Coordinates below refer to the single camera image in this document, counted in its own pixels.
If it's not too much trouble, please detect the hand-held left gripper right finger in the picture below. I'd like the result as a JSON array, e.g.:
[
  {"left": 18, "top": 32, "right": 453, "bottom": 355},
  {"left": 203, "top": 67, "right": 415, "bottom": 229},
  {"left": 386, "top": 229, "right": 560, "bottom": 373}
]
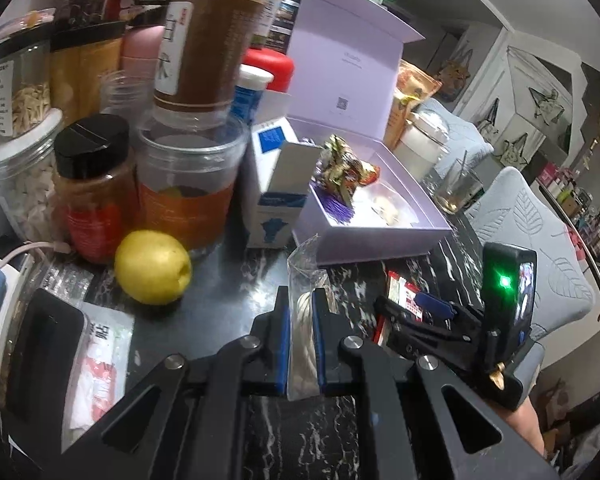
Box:
[{"left": 311, "top": 287, "right": 563, "bottom": 480}]

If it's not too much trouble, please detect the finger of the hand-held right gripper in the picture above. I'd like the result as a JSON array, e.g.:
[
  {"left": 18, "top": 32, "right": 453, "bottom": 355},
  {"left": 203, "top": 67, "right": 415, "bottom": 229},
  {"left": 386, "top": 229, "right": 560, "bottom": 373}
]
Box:
[
  {"left": 412, "top": 294, "right": 463, "bottom": 321},
  {"left": 374, "top": 296, "right": 481, "bottom": 347}
]

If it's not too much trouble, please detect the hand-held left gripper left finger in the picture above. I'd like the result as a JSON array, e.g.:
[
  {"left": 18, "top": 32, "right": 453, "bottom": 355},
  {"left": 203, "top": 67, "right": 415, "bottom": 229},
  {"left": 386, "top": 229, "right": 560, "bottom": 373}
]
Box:
[{"left": 55, "top": 285, "right": 291, "bottom": 480}]

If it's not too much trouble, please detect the clear bag of twine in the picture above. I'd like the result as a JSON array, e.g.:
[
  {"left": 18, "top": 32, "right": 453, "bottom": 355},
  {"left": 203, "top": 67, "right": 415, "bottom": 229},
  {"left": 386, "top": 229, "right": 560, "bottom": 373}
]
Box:
[{"left": 286, "top": 232, "right": 341, "bottom": 403}]

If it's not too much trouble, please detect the red packet white label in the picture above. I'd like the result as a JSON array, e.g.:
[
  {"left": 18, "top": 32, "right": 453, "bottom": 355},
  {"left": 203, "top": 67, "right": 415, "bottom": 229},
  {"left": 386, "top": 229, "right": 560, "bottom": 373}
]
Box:
[{"left": 375, "top": 270, "right": 426, "bottom": 346}]

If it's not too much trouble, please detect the purple sachet with tassel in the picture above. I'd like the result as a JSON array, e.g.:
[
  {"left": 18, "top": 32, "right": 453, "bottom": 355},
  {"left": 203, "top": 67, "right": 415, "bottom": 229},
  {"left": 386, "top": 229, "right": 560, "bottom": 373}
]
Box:
[{"left": 302, "top": 137, "right": 358, "bottom": 226}]

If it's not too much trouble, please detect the gold red candy packet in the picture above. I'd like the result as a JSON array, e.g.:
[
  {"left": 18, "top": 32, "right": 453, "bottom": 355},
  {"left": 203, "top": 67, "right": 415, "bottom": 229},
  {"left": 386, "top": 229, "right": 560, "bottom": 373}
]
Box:
[{"left": 316, "top": 134, "right": 376, "bottom": 206}]

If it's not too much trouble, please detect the purple gift box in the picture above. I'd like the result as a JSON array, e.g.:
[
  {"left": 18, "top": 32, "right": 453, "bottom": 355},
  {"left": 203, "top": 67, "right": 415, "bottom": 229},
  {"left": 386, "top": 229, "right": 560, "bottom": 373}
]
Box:
[{"left": 280, "top": 0, "right": 453, "bottom": 267}]

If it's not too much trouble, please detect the person's right hand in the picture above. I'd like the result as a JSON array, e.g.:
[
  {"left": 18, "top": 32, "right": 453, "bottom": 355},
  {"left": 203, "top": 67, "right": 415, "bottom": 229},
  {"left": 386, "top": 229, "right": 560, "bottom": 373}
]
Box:
[{"left": 502, "top": 396, "right": 548, "bottom": 458}]

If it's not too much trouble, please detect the chair with leaf cover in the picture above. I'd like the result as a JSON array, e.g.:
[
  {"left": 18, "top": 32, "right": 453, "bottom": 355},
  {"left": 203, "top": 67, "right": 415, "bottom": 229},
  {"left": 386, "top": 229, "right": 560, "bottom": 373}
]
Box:
[
  {"left": 467, "top": 165, "right": 596, "bottom": 341},
  {"left": 420, "top": 97, "right": 496, "bottom": 171}
]

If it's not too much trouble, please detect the glass cup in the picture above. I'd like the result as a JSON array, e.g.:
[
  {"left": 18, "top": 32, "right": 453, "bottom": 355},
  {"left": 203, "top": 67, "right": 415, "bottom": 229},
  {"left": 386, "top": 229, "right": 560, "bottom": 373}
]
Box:
[{"left": 432, "top": 165, "right": 483, "bottom": 213}]

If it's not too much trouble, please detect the metal stirrer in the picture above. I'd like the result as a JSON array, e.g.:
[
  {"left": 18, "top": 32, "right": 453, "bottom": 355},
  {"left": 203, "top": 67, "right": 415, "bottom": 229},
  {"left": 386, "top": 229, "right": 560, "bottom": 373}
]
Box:
[{"left": 455, "top": 150, "right": 470, "bottom": 196}]

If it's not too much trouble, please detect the row of cosmetic bottles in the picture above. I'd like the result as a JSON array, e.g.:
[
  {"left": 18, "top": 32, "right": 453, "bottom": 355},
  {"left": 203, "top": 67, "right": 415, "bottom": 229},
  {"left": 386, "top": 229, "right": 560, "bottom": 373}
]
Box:
[{"left": 535, "top": 160, "right": 600, "bottom": 261}]

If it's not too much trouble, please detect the blue white carton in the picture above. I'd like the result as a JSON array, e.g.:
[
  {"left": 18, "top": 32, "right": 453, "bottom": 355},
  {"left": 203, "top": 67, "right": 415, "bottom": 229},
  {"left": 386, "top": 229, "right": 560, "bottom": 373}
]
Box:
[{"left": 245, "top": 116, "right": 323, "bottom": 251}]

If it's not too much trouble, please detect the yellow lemon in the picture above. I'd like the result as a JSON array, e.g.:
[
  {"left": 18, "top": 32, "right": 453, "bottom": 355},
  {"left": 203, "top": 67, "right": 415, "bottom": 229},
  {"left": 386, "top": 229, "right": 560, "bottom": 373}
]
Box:
[{"left": 114, "top": 230, "right": 193, "bottom": 306}]

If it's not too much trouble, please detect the white lidded jar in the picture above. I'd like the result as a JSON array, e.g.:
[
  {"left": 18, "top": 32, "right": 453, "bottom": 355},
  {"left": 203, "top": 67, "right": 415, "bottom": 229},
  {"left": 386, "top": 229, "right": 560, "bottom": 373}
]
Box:
[{"left": 397, "top": 110, "right": 451, "bottom": 181}]

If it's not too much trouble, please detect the white tote bag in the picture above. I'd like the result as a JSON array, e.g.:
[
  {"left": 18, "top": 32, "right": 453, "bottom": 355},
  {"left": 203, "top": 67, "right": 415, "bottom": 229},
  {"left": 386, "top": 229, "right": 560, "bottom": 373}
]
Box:
[
  {"left": 525, "top": 85, "right": 573, "bottom": 123},
  {"left": 502, "top": 132, "right": 536, "bottom": 163},
  {"left": 477, "top": 97, "right": 503, "bottom": 136}
]

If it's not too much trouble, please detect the white printed sachet packet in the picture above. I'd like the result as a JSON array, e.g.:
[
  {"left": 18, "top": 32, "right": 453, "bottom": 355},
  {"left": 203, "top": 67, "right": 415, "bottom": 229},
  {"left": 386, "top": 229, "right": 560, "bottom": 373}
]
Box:
[{"left": 67, "top": 302, "right": 136, "bottom": 433}]

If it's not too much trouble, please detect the clear jar orange label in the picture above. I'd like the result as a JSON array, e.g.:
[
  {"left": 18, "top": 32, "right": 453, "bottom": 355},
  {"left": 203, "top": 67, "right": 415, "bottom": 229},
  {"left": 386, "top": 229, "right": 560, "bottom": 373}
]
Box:
[{"left": 132, "top": 115, "right": 251, "bottom": 251}]

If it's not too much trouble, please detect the orange snack bag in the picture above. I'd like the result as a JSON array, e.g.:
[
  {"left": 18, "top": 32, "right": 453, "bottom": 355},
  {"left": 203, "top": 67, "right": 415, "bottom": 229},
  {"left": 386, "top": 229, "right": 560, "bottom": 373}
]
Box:
[{"left": 384, "top": 59, "right": 443, "bottom": 150}]

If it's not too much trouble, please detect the brown patterned tote bag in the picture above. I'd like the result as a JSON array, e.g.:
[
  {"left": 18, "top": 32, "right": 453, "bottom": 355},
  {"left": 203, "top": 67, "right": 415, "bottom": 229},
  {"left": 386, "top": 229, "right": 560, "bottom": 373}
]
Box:
[{"left": 437, "top": 35, "right": 473, "bottom": 103}]

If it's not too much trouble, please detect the black smartphone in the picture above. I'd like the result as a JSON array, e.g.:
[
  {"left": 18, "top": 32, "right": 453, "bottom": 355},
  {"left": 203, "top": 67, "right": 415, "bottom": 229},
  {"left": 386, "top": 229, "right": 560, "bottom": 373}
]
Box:
[{"left": 10, "top": 287, "right": 88, "bottom": 441}]

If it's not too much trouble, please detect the black-lid spice jar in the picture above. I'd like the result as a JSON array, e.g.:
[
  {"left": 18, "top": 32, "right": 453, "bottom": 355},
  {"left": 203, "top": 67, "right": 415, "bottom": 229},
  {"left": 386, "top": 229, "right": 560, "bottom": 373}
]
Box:
[{"left": 54, "top": 114, "right": 136, "bottom": 263}]

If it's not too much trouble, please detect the blue tablet tube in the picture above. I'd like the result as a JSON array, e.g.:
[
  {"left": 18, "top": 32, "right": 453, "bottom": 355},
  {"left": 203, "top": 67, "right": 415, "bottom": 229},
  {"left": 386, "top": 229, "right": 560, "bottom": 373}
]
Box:
[{"left": 230, "top": 64, "right": 275, "bottom": 126}]

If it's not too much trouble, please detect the white power bank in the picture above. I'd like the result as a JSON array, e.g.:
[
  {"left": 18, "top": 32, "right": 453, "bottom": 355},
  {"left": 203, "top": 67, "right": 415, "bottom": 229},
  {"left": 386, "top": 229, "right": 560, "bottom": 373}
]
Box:
[{"left": 0, "top": 255, "right": 46, "bottom": 401}]

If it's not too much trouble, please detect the red container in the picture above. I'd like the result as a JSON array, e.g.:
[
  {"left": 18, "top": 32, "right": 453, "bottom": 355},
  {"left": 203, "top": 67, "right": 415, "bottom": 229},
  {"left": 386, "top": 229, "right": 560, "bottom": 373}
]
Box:
[{"left": 240, "top": 47, "right": 296, "bottom": 93}]

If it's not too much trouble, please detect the small empty clear jar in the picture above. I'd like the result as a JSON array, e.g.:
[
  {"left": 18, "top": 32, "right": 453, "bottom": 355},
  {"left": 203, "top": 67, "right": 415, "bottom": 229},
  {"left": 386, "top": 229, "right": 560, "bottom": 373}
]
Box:
[{"left": 100, "top": 70, "right": 153, "bottom": 121}]

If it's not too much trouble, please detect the jar of white pieces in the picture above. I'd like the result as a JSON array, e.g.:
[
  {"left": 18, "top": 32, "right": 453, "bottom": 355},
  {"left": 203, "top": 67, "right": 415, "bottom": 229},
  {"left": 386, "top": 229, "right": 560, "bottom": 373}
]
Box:
[{"left": 0, "top": 110, "right": 68, "bottom": 243}]

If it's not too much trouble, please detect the brown powder jar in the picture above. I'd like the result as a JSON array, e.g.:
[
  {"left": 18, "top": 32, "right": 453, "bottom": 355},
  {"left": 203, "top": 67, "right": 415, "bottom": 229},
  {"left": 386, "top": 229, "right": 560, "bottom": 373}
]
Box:
[{"left": 152, "top": 0, "right": 278, "bottom": 121}]

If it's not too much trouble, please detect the pink bottle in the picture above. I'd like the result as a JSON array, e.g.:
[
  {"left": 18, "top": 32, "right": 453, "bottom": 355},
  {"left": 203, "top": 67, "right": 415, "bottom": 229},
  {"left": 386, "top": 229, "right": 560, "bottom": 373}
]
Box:
[{"left": 120, "top": 25, "right": 166, "bottom": 78}]

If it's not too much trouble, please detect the dark coffee bag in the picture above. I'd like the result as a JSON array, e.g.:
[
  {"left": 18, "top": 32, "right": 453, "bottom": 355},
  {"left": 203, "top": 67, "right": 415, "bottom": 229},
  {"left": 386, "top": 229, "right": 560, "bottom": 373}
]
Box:
[{"left": 265, "top": 0, "right": 306, "bottom": 56}]

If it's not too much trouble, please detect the jar of yellow grains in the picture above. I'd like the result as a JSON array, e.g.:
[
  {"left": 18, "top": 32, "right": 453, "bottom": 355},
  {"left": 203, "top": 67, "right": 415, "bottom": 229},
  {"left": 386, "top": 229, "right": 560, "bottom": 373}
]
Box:
[{"left": 50, "top": 22, "right": 126, "bottom": 126}]

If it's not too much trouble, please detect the black-lid jar of seeds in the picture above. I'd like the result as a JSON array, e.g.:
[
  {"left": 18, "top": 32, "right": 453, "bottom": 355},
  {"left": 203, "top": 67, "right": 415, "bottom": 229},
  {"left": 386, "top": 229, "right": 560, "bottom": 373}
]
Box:
[{"left": 0, "top": 10, "right": 56, "bottom": 138}]

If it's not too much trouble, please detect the white charging cable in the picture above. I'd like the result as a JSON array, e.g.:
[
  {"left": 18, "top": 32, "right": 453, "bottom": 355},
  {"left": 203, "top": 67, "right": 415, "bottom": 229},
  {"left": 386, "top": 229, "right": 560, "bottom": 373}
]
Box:
[{"left": 0, "top": 241, "right": 73, "bottom": 266}]

